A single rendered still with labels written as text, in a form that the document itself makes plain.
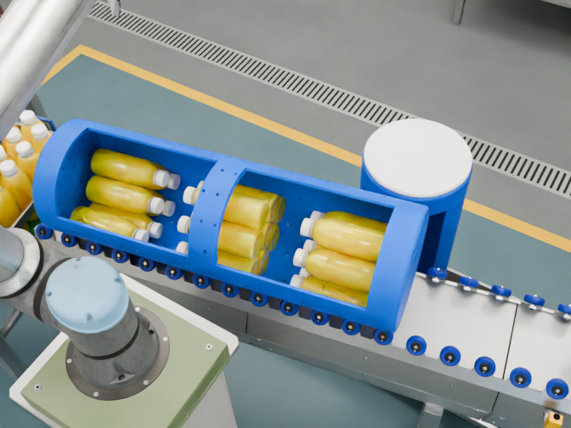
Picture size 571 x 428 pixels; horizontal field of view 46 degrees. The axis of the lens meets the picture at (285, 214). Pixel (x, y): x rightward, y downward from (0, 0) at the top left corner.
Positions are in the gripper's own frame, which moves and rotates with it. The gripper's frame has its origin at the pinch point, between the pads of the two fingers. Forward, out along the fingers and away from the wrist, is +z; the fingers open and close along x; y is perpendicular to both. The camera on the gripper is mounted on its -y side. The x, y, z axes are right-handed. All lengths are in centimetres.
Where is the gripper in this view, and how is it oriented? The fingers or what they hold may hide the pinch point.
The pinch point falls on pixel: (158, 1)
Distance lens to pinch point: 124.5
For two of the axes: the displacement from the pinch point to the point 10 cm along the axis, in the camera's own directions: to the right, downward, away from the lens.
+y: 1.6, 8.7, -4.7
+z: 2.6, 4.2, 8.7
